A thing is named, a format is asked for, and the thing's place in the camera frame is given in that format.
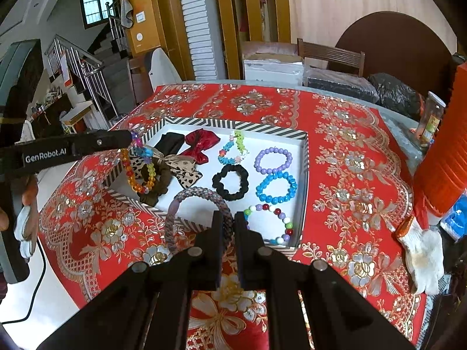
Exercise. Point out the blue plastic bag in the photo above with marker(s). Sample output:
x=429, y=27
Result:
x=455, y=222

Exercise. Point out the black velvet hair bow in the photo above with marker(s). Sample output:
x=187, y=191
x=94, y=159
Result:
x=170, y=143

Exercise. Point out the white cardboard box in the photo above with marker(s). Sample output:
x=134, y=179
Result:
x=288, y=69

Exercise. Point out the red velvet hair bow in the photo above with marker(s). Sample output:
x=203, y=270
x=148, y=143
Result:
x=198, y=141

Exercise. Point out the striped white tray box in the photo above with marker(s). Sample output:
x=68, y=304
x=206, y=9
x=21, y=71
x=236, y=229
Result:
x=195, y=212

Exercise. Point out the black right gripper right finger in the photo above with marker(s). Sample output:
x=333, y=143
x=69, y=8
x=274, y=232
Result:
x=309, y=306

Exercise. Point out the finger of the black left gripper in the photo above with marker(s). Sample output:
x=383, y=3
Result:
x=113, y=139

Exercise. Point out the metal stair railing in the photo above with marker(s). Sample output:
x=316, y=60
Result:
x=89, y=72

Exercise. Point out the black plastic-wrapped package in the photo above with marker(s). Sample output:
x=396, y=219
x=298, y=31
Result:
x=341, y=83

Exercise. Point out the dark brown scrunchie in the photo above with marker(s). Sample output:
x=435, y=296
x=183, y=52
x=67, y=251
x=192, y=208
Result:
x=163, y=178

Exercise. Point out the white folded board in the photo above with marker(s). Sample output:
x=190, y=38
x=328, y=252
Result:
x=160, y=69

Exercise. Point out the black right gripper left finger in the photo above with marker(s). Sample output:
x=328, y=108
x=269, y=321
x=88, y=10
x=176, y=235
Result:
x=146, y=307

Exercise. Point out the person's left hand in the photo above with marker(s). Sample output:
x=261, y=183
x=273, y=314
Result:
x=28, y=220

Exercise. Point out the dark wooden chair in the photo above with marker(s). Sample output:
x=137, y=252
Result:
x=331, y=54

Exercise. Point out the black hair scrunchie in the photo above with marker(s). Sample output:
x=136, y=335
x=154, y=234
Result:
x=222, y=191

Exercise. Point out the leopard print hair bow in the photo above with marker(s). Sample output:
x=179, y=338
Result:
x=183, y=168

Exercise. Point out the round dark wooden tabletop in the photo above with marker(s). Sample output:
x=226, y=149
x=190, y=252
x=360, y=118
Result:
x=404, y=47

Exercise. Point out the white work glove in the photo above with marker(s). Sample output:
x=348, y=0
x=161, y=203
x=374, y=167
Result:
x=423, y=255

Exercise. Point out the black garbage bag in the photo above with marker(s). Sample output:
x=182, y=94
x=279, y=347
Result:
x=395, y=95

